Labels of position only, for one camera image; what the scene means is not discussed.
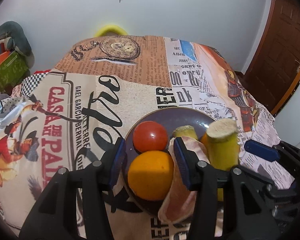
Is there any peeled pomelo segment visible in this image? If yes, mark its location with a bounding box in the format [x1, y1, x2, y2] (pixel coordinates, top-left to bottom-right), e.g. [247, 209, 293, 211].
[158, 136, 210, 224]

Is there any red tomato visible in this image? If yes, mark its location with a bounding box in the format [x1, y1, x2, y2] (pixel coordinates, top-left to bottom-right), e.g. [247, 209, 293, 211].
[133, 121, 168, 153]

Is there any short green sugarcane piece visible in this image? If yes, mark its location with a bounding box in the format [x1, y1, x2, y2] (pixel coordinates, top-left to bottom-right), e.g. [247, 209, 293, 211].
[172, 125, 198, 140]

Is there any orange with Dole sticker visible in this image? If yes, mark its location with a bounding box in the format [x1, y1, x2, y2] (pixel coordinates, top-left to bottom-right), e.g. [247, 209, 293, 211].
[200, 133, 208, 148]

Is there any large orange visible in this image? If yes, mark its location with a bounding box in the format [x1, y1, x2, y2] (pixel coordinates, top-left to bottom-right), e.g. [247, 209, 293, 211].
[127, 151, 174, 201]

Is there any brown wooden door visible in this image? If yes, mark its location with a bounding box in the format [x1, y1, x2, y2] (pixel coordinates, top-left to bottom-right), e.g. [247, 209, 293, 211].
[244, 0, 300, 113]

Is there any yellow chair back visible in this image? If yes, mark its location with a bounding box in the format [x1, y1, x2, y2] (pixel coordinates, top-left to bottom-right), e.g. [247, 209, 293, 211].
[94, 24, 128, 37]

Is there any grey plush toy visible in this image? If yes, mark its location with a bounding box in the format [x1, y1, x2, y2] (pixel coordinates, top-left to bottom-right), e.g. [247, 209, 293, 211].
[0, 21, 32, 56]

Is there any long yellow sugarcane piece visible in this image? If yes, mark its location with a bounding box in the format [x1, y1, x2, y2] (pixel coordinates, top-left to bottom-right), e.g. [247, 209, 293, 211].
[206, 119, 240, 171]

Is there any dark purple plate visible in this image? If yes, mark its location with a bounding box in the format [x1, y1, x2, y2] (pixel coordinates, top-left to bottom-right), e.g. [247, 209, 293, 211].
[122, 106, 217, 217]

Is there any printed patchwork tablecloth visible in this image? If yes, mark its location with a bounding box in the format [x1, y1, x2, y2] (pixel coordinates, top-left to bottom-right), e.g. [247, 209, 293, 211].
[0, 36, 279, 235]

